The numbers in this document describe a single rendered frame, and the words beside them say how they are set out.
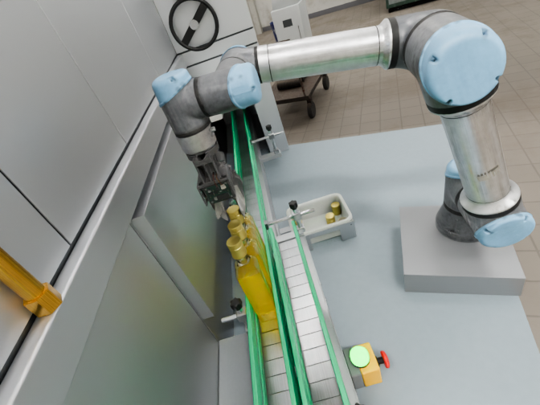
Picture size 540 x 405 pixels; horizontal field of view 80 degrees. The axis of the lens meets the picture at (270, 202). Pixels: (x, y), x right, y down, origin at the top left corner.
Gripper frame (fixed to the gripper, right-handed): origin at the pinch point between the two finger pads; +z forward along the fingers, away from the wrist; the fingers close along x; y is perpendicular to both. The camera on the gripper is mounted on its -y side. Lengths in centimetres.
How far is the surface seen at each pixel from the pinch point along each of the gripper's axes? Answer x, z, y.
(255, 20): 74, 77, -970
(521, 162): 177, 114, -112
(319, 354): 10.0, 27.5, 26.7
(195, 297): -13.4, 9.1, 15.5
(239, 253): 0.2, 2.1, 13.2
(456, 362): 41, 40, 31
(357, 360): 18.1, 30.3, 29.0
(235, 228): 0.4, -0.5, 7.5
